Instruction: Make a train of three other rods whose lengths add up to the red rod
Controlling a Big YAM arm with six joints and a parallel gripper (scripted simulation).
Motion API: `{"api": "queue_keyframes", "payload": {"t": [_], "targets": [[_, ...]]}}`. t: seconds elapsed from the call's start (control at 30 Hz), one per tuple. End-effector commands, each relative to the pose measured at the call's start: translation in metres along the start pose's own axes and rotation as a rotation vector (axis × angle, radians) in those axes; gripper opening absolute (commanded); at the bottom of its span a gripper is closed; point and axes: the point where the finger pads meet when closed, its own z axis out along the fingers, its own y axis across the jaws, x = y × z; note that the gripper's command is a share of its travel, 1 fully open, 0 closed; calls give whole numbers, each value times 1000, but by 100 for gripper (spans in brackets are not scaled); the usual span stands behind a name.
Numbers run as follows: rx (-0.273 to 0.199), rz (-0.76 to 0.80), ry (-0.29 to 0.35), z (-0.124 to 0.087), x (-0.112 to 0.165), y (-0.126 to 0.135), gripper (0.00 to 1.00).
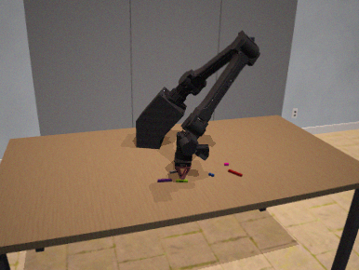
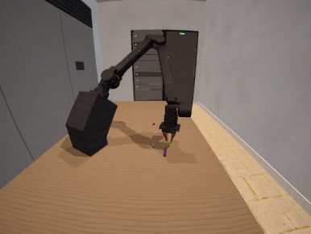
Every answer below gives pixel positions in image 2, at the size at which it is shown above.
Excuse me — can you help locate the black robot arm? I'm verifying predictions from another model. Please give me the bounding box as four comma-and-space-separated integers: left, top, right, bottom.
90, 34, 192, 125

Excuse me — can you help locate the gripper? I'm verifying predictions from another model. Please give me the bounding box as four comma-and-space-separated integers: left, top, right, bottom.
159, 116, 180, 143

